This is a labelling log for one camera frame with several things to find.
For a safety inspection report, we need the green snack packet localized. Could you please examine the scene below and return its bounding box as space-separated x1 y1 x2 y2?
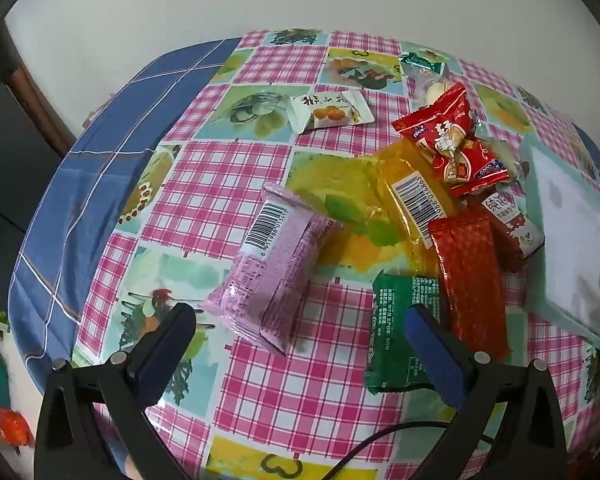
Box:
364 271 442 394

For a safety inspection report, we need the red patterned wafer packet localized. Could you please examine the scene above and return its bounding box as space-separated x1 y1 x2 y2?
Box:
428 211 509 361

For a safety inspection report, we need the pink snack packet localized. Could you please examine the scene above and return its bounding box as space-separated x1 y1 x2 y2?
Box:
200 183 342 356

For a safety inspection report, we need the milk biscuit packet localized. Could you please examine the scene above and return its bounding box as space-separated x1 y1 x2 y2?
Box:
466 191 545 273

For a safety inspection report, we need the yellow snack packet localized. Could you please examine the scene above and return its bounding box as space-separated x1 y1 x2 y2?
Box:
374 139 465 278

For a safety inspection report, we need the red cartoon snack bag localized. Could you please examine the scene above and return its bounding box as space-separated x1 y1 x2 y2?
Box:
392 82 514 197

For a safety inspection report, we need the white orange candy packet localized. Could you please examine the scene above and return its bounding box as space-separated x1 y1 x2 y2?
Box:
287 90 375 134

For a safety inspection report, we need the large steamed cake packet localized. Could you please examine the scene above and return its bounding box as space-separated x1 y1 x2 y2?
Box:
414 72 457 108

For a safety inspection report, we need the orange object on floor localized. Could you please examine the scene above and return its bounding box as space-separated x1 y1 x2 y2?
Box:
0 408 34 446

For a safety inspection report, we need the mint green white tray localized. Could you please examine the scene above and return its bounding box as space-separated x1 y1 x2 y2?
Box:
519 136 600 349

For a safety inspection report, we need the pink plaid fruit tablecloth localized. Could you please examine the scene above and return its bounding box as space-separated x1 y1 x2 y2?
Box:
71 28 600 479

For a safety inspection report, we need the blue checked under cloth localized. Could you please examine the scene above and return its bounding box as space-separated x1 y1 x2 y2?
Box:
8 38 239 390

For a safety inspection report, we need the brown wooden trim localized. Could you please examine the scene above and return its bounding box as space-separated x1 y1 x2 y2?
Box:
0 21 76 157

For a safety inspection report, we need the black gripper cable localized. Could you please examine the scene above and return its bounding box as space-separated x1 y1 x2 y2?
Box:
314 418 496 480

